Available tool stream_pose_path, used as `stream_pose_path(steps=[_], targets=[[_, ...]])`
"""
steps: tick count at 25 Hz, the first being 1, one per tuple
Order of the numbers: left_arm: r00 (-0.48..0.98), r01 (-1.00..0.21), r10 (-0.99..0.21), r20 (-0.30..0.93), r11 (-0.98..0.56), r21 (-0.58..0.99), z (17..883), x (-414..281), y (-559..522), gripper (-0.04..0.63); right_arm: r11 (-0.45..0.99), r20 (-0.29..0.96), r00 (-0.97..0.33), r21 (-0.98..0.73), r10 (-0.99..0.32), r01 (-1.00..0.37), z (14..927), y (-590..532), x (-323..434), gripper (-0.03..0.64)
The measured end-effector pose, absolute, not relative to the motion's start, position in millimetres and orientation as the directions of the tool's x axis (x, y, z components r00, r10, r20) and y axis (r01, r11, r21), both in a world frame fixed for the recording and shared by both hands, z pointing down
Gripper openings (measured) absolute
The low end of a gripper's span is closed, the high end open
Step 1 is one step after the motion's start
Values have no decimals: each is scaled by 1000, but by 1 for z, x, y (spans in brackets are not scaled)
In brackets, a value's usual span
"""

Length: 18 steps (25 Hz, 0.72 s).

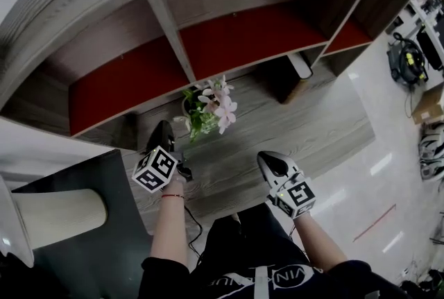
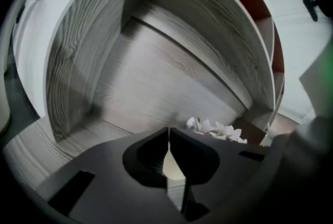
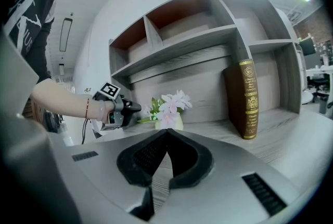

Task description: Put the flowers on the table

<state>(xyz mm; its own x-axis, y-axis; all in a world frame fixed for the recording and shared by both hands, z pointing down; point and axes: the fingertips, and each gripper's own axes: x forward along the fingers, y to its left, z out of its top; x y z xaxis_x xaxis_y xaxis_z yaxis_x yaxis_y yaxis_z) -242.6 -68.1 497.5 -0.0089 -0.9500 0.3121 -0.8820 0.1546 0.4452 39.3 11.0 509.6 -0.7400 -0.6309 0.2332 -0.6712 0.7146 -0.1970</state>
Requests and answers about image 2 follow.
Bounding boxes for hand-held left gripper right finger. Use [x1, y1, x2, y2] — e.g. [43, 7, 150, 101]
[169, 126, 269, 221]

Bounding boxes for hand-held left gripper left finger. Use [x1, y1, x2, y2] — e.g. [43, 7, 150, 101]
[36, 126, 188, 224]

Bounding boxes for white pink flowers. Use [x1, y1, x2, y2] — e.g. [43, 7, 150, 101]
[186, 116, 248, 144]

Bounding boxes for dark brown box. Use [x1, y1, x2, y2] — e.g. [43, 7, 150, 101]
[233, 117, 267, 146]

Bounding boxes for grey wooden table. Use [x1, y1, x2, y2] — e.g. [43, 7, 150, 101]
[2, 113, 136, 192]

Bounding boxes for grey wooden shelf unit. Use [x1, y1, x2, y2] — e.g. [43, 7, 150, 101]
[43, 0, 286, 144]

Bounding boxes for black handle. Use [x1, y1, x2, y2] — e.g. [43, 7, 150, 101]
[301, 0, 319, 22]

